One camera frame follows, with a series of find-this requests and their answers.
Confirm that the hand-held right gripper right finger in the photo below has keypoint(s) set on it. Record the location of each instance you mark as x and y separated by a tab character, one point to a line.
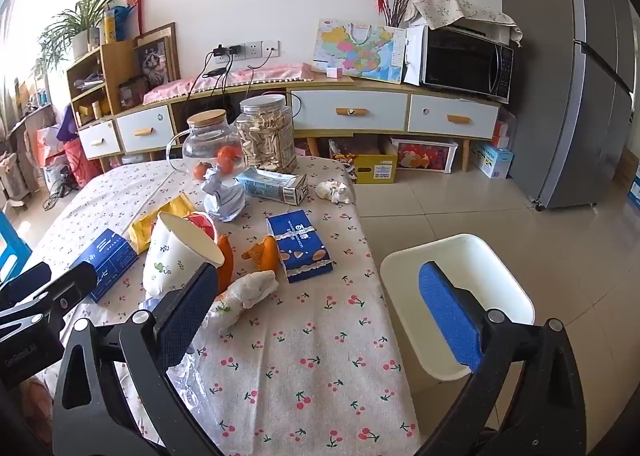
447	321

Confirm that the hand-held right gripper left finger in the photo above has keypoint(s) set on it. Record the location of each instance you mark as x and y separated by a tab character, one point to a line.
182	321

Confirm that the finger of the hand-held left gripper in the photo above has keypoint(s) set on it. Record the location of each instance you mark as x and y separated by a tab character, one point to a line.
25	283
75	281

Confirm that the dark blue carton box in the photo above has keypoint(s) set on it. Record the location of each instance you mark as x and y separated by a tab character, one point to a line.
105	261

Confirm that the clear plastic wrapper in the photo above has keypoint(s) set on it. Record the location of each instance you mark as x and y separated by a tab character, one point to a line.
187	381

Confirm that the white plastic waste bin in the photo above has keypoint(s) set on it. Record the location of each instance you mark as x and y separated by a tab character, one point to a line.
500	281

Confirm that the white paper cup green print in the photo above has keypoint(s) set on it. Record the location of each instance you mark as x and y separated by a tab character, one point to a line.
170	256

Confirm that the orange peel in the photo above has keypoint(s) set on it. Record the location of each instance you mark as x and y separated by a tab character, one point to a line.
226	261
267	253

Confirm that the yellow snack packet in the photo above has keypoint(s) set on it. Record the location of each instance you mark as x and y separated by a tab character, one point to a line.
145	228

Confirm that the red instant noodle bowl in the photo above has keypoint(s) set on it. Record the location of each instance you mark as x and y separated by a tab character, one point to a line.
205	223

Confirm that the white paper ball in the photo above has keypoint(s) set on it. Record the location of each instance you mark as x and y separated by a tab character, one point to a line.
225	196

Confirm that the blue lace print box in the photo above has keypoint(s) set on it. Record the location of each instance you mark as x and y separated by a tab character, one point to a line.
300	246

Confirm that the light blue milk carton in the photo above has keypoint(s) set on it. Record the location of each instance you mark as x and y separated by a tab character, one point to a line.
265	183

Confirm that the small tissue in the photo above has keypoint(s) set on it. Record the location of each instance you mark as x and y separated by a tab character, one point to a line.
332	192

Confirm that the blue plastic stool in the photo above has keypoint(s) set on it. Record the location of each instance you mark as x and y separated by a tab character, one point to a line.
10	246

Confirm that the floral tablecloth table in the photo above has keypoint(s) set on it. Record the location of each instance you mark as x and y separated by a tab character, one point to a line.
300	336

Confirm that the red plastic bag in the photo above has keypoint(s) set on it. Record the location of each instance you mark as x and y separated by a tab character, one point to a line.
80	160

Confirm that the white cabinet drawer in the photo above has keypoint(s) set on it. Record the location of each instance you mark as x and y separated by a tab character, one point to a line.
435	123
97	133
150	120
320	108

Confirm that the tangerine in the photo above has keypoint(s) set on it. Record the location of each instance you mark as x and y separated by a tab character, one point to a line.
202	169
225	165
229	151

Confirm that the blue white carton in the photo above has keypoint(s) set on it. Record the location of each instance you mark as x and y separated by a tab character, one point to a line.
492	160

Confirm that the white box rabbit print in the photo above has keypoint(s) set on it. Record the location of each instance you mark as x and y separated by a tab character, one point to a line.
425	155

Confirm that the yellow cardboard box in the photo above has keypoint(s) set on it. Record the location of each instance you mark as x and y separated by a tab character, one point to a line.
375	165

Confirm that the glass teapot wooden lid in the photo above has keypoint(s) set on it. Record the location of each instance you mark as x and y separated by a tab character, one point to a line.
205	140

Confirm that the orange white boxes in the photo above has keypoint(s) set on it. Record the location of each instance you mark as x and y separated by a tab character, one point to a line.
502	133

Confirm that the brown tin box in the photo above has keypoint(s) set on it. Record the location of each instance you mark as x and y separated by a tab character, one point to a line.
132	91

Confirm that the plastic jar of seeds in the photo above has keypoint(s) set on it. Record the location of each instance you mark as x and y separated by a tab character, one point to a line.
265	135

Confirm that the wooden shelf unit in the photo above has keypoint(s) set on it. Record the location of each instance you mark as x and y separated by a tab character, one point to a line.
115	70

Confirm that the framed cat picture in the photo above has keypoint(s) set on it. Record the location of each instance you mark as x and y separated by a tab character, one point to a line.
152	60

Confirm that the pink cloth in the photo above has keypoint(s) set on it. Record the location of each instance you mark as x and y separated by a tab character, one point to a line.
240	78

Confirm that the yellow bottle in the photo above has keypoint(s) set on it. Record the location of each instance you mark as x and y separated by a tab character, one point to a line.
109	28

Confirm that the wooden TV cabinet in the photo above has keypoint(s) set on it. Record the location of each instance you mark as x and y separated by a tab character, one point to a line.
350	84

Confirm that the grey refrigerator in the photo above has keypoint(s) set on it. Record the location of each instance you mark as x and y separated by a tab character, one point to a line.
550	85

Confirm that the black microwave oven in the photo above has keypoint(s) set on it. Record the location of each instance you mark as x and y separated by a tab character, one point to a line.
465	63

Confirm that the potted green plant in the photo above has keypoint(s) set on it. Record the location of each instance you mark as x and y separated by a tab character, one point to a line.
80	20

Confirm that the white paper bag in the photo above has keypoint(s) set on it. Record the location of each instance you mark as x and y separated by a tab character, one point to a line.
414	58

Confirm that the black charger plug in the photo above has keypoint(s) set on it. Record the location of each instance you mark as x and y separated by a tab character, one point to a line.
222	52

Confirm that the small white cube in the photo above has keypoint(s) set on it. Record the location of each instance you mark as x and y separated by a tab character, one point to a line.
332	72

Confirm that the colourful map board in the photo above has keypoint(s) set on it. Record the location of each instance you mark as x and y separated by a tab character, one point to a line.
357	50

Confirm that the beige floral cloth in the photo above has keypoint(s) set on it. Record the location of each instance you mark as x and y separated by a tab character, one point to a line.
450	8

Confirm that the dried branches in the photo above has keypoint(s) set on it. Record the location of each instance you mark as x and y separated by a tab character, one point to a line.
400	0

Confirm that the white wall socket panel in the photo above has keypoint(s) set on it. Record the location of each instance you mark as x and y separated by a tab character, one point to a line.
255	49

